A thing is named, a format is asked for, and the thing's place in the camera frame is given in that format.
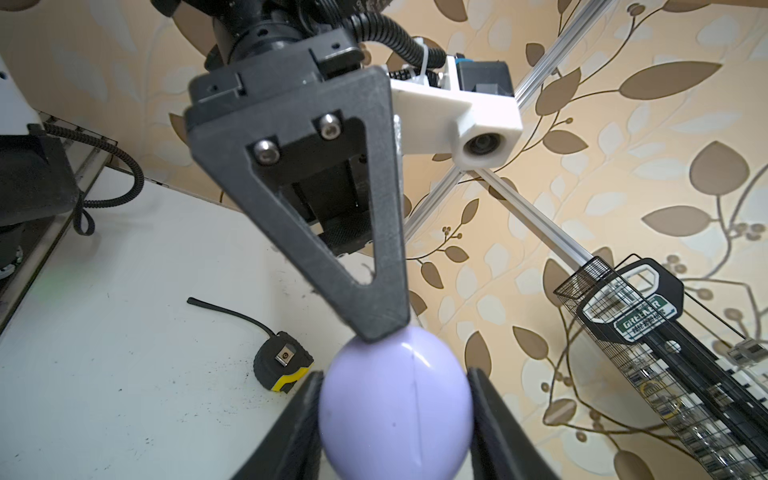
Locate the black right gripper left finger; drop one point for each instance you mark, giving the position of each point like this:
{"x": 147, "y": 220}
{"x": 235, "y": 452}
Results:
{"x": 292, "y": 447}

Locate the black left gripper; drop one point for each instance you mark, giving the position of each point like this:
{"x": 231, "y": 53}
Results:
{"x": 302, "y": 140}

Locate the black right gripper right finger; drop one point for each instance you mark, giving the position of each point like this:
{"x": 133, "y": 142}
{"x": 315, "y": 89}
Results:
{"x": 500, "y": 449}

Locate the purple round disc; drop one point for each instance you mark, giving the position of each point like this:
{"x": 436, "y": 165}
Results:
{"x": 400, "y": 408}

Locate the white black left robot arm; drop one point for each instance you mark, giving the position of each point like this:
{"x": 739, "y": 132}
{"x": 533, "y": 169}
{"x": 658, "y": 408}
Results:
{"x": 245, "y": 28}

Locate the black yellow tape measure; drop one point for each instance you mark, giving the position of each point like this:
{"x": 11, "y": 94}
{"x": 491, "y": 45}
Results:
{"x": 281, "y": 362}

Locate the black socket set rail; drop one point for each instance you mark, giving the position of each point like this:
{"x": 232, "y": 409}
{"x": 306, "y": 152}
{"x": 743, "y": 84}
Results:
{"x": 633, "y": 313}

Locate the wire basket with socket set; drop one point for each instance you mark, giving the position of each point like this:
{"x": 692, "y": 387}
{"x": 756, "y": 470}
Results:
{"x": 720, "y": 454}

